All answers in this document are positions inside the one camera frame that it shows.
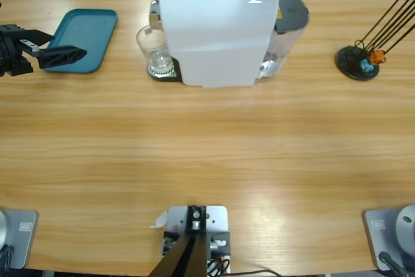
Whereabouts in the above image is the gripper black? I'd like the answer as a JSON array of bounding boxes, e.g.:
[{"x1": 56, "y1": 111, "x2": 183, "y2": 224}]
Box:
[{"x1": 0, "y1": 23, "x2": 88, "y2": 77}]

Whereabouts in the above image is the clear drinking glass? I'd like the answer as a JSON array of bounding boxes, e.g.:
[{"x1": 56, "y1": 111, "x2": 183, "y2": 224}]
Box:
[{"x1": 136, "y1": 25, "x2": 174, "y2": 78}]

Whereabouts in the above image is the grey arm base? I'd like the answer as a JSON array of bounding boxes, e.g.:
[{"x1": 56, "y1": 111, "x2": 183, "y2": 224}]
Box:
[
  {"x1": 362, "y1": 204, "x2": 415, "y2": 271},
  {"x1": 0, "y1": 209, "x2": 39, "y2": 270}
]

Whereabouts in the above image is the white capsule coffee machine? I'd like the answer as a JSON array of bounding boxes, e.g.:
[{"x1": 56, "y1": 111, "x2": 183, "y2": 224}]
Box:
[{"x1": 147, "y1": 0, "x2": 280, "y2": 89}]

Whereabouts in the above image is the orange coffee capsule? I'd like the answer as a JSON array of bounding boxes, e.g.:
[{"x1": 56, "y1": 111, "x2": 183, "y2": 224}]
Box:
[{"x1": 370, "y1": 49, "x2": 386, "y2": 66}]

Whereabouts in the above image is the teal plastic tray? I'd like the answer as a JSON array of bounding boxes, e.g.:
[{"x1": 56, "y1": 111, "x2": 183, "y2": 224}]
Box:
[{"x1": 39, "y1": 8, "x2": 119, "y2": 75}]

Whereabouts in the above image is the clear water tank dark lid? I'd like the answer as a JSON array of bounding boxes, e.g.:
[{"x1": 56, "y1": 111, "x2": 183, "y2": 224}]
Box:
[{"x1": 255, "y1": 0, "x2": 311, "y2": 80}]

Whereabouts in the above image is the black capsule holder with rods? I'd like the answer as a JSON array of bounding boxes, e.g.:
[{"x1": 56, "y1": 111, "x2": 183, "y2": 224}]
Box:
[{"x1": 335, "y1": 0, "x2": 415, "y2": 82}]

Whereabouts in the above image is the white paper tag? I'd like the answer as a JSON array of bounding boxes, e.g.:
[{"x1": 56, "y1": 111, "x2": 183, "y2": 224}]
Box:
[{"x1": 149, "y1": 210, "x2": 169, "y2": 229}]

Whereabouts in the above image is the black base cable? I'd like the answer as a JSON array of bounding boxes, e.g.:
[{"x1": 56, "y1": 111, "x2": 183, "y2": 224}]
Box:
[
  {"x1": 0, "y1": 245, "x2": 16, "y2": 271},
  {"x1": 378, "y1": 251, "x2": 408, "y2": 277}
]

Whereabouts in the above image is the white block with dark post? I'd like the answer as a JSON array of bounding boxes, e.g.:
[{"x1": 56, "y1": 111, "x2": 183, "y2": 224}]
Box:
[{"x1": 148, "y1": 204, "x2": 231, "y2": 277}]

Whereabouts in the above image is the black cable at mount block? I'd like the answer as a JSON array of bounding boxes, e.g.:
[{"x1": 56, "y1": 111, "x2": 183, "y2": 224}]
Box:
[{"x1": 231, "y1": 269, "x2": 281, "y2": 277}]

